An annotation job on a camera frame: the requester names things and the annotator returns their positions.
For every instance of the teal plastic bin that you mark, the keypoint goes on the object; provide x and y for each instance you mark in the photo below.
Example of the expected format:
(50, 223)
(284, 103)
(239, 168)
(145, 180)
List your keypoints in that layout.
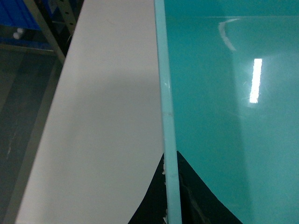
(229, 81)

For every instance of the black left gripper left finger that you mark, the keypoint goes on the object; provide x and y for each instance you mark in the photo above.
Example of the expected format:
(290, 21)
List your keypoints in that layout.
(153, 208)

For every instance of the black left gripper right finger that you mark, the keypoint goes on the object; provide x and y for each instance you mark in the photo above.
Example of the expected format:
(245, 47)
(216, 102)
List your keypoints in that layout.
(198, 204)

